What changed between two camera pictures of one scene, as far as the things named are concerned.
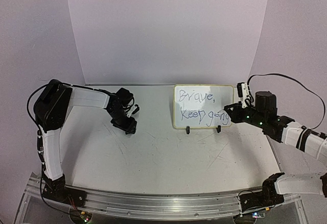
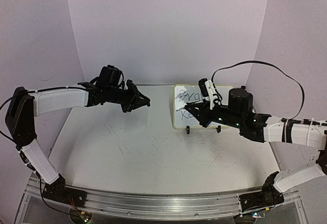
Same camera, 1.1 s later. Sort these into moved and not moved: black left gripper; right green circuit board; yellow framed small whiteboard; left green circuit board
Moved: black left gripper
Not moved: right green circuit board; left green circuit board; yellow framed small whiteboard
